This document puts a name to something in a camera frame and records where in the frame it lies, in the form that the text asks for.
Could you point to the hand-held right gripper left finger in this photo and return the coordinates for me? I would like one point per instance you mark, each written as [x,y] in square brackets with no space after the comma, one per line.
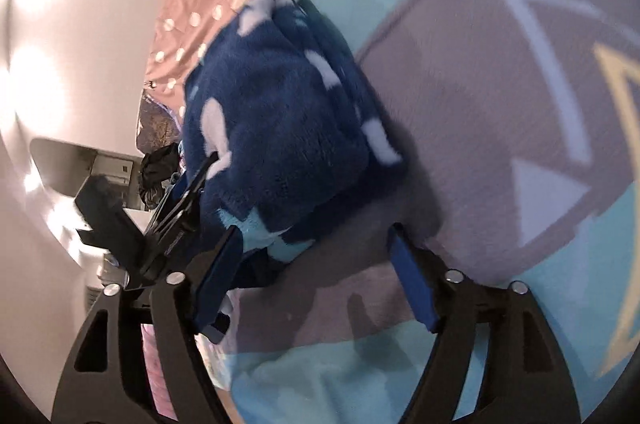
[220,274]

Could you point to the white cabinet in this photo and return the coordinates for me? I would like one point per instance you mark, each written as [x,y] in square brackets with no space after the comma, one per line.
[115,169]

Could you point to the dark printed blanket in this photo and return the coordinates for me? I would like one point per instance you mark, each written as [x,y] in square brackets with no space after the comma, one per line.
[155,124]

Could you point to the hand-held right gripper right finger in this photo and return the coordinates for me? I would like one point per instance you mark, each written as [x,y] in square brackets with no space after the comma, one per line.
[410,284]

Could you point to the black crumpled cloth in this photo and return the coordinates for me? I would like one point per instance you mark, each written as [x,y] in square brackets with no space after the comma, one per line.
[157,174]

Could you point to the teal and grey bed sheet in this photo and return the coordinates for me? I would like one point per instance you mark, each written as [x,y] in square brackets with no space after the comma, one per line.
[475,104]

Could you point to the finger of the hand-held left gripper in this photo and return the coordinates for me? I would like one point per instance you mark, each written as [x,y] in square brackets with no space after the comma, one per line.
[192,186]

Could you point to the navy fleece garment white spots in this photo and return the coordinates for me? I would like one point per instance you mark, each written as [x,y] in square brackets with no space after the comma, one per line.
[280,119]

